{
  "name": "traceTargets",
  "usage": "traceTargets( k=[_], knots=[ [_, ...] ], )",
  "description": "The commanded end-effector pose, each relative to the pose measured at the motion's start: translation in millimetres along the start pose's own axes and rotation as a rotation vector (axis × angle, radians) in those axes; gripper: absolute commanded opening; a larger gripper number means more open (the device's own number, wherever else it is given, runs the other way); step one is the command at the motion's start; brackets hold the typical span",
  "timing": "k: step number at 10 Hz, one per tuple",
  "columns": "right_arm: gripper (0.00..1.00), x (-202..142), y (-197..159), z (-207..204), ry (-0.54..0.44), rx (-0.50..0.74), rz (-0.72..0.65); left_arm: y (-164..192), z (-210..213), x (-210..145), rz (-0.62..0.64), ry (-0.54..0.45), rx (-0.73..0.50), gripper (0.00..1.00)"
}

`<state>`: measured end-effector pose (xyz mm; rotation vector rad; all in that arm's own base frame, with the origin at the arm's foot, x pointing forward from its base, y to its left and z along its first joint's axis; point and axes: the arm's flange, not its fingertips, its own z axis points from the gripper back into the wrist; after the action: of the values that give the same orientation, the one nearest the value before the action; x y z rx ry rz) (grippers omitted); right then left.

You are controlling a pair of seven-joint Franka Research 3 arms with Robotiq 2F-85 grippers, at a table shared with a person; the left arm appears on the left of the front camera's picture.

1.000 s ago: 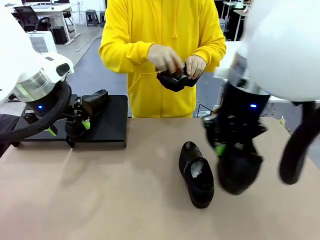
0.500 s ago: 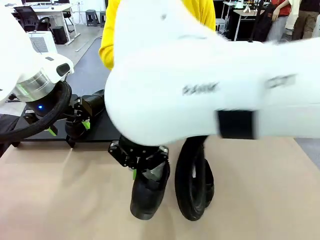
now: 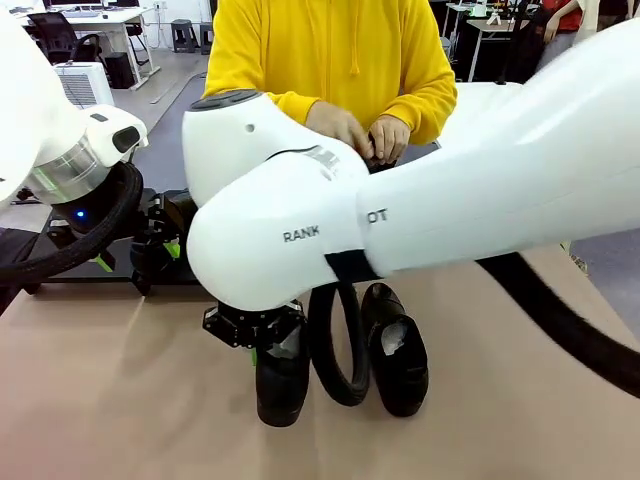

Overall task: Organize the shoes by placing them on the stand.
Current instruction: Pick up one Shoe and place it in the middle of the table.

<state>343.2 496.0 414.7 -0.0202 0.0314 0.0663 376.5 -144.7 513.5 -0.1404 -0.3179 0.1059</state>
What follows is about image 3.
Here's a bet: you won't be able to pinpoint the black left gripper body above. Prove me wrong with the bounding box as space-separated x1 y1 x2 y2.
47 174 125 242

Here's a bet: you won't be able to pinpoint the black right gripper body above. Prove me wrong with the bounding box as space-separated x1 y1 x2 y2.
215 298 304 332

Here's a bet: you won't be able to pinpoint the black leather shoe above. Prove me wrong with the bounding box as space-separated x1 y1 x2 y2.
129 238 174 281
360 282 430 418
254 319 310 428

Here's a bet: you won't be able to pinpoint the person's right forearm yellow sleeve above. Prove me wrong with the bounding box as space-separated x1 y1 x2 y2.
202 72 331 124

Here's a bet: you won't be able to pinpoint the person's left forearm yellow sleeve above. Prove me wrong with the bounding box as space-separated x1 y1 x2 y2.
399 82 459 147

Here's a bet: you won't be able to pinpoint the person's right hand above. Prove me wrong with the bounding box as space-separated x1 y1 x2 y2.
305 102 374 161

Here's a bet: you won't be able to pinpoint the person's left hand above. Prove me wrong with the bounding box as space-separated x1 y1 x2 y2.
369 115 414 164

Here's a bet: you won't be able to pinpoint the grey crumpled stuffing paper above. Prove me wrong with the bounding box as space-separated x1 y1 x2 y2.
380 321 410 357
267 339 301 361

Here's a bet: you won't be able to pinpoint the white air purifier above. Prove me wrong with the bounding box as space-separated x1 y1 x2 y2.
53 62 114 109

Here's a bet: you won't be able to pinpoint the black computer tower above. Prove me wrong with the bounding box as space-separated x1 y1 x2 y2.
104 51 135 90

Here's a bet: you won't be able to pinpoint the black office chair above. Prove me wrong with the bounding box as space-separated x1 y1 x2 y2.
27 12 104 66

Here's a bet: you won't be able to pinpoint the white office desk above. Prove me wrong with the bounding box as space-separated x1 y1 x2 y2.
14 7 156 91

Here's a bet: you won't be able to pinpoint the yellow hoodie torso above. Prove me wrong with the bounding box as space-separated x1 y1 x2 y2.
202 0 459 151

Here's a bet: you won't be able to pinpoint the black hanging garment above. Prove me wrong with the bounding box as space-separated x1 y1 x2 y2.
504 4 546 84

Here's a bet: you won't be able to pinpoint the wooden top desk white legs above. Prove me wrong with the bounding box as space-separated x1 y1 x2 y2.
467 17 531 84

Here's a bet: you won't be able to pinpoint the mannequin in red top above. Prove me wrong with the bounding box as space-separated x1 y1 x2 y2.
542 0 584 46

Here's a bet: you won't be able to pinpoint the cream hanging garment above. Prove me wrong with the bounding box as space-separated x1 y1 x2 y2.
574 0 601 46

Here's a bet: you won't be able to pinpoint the black velcro strap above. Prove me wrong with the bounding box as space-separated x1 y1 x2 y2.
323 248 382 284

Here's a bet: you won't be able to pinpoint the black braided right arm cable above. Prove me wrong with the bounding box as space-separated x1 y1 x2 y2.
307 249 640 407

